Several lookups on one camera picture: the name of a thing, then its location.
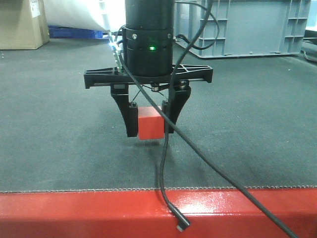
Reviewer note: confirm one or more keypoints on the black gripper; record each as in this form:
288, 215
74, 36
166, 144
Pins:
119, 88

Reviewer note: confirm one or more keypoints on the red magnetic cube block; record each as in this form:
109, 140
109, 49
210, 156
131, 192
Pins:
150, 124

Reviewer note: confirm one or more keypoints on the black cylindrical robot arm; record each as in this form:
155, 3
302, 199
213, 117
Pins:
147, 49

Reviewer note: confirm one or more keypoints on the white foam sheet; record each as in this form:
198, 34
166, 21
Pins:
80, 14

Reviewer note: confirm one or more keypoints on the grey plastic crate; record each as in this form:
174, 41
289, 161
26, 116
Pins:
247, 28

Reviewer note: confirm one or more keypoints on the black woven table mat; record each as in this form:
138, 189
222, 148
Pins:
256, 121

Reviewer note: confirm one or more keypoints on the blue plastic pallet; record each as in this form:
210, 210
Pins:
58, 32

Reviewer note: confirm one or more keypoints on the red metal table edge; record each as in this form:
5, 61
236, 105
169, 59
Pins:
224, 213

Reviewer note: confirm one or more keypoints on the brown cardboard box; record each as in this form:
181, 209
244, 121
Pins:
23, 25

